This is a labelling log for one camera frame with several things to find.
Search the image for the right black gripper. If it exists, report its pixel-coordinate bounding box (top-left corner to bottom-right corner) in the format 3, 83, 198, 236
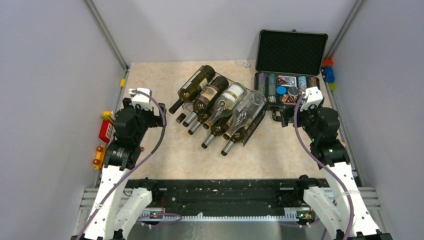
280, 102, 323, 142

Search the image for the green wine bottle front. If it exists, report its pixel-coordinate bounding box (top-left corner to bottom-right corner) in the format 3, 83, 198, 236
187, 120, 205, 135

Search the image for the green wine bottle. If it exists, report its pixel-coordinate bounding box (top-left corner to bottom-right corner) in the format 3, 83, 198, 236
201, 122, 231, 149
221, 126, 248, 157
187, 120, 205, 135
182, 76, 229, 127

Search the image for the clear round bottle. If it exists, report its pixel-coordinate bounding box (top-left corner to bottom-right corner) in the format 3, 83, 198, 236
223, 90, 267, 140

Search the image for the dark bottle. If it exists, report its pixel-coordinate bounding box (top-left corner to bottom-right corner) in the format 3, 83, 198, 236
168, 65, 216, 114

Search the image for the green wine bottle back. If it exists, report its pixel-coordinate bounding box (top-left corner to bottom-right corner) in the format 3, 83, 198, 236
221, 126, 248, 157

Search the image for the black wire wine rack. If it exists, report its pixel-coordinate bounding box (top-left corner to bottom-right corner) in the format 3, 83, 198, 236
181, 72, 266, 144

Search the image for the clear tall glass bottle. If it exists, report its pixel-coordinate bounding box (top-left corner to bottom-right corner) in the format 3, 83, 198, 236
202, 82, 248, 130

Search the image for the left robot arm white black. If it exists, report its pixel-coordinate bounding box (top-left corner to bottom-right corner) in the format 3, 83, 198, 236
71, 103, 167, 240

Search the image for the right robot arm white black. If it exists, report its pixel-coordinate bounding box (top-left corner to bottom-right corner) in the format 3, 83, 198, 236
280, 105, 392, 240

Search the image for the red toy block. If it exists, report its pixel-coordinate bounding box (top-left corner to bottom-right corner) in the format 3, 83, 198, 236
98, 111, 114, 143

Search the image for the blue orange toy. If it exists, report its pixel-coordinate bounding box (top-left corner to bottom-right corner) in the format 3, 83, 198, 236
320, 58, 336, 92

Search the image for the black poker chip case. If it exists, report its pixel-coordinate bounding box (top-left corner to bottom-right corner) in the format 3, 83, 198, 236
254, 29, 329, 127

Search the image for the yellow toy car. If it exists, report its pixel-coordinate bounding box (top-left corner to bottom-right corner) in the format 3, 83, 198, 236
92, 145, 106, 170

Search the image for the small clear glass lid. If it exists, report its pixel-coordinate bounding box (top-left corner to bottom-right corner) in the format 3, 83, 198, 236
234, 59, 251, 68

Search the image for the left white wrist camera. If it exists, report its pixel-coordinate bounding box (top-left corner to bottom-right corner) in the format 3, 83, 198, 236
128, 87, 153, 111

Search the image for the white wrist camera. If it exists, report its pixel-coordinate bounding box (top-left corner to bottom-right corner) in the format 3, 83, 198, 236
128, 87, 153, 111
300, 86, 324, 112

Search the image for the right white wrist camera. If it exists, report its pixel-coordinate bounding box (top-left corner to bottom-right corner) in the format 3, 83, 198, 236
300, 86, 324, 112

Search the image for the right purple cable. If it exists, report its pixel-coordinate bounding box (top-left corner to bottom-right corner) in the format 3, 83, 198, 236
293, 94, 355, 240

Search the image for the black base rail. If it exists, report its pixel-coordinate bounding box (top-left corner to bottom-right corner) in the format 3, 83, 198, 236
122, 178, 362, 218

